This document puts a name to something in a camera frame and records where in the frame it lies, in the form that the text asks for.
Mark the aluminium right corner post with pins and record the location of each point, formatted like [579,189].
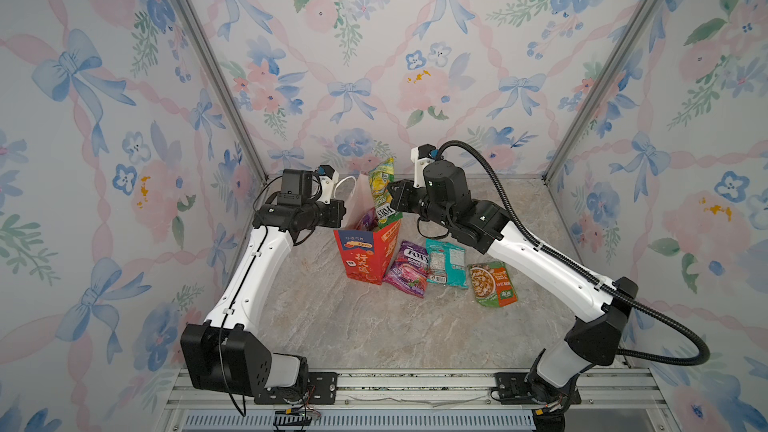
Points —
[641,18]

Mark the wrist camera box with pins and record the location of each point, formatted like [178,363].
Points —
[329,179]
[421,157]

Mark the purple Fox's berries bag front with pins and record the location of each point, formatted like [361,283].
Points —
[368,222]

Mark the teal mint candy bag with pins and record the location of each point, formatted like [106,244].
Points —
[446,264]

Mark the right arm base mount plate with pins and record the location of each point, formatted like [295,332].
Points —
[514,388]

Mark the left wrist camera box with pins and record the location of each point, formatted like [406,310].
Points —
[329,179]

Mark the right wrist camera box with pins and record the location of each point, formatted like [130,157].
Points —
[421,157]

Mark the green Fox's spring tea bag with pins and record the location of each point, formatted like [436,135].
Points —
[379,179]

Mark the purple fox's berries bag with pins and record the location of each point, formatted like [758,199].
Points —
[409,269]
[368,222]

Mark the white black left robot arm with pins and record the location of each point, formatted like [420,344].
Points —
[223,353]

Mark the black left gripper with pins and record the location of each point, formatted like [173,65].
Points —
[337,210]

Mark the green orange soup packet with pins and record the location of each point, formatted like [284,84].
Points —
[492,285]

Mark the aluminium left corner post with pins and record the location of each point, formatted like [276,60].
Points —
[212,71]

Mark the red paper gift bag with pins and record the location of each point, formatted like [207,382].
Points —
[366,256]

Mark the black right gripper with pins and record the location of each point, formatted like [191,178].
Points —
[407,192]

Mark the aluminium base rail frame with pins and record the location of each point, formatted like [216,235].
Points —
[605,399]

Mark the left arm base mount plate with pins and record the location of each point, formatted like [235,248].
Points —
[313,388]

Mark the aluminium corner post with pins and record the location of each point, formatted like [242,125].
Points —
[212,71]
[641,18]

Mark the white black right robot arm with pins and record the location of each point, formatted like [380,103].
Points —
[600,318]

